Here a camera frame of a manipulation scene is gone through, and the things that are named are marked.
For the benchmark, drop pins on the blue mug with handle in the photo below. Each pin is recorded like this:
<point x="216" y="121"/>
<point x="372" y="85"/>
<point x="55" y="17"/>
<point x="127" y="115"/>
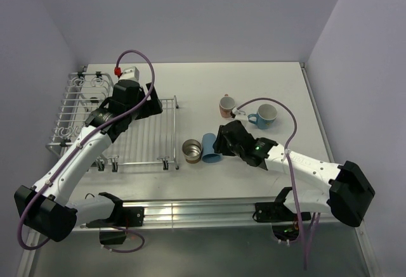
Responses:
<point x="264" y="117"/>

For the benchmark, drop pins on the pink mug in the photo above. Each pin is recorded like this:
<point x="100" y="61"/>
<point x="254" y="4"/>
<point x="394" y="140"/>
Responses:
<point x="226" y="106"/>

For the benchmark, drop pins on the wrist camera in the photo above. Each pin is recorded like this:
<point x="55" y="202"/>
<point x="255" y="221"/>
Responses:
<point x="131" y="74"/>
<point x="239" y="115"/>

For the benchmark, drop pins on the blue cup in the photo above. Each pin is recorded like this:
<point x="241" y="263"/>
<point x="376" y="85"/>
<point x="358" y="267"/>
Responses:
<point x="208" y="155"/>

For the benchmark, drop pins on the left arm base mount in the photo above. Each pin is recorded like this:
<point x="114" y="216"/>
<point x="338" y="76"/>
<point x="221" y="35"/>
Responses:
<point x="121" y="219"/>

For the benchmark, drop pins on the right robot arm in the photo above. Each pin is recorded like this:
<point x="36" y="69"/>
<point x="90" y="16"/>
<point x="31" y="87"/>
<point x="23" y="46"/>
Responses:
<point x="341" y="190"/>

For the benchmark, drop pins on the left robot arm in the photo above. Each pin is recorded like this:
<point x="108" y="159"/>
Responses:
<point x="45" y="206"/>

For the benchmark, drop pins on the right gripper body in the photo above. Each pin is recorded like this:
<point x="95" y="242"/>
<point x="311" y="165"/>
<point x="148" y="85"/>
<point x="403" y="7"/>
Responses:
<point x="222" y="146"/>

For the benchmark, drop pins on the metal wire dish rack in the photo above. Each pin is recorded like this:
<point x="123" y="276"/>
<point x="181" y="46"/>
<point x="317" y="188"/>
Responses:
<point x="147" y="142"/>

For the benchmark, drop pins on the steel cup brown base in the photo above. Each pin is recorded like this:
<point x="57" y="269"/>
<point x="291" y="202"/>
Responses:
<point x="192" y="150"/>

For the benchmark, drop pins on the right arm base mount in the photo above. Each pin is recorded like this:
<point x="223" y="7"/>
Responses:
<point x="277" y="212"/>

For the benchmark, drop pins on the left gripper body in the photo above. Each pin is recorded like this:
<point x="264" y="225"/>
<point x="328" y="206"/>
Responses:
<point x="143" y="111"/>

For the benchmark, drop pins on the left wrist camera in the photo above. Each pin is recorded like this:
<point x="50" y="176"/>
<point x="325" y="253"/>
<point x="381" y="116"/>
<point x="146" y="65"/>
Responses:
<point x="131" y="74"/>

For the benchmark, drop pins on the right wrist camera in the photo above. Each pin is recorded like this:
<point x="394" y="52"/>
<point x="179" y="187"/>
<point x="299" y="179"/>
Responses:
<point x="239" y="115"/>

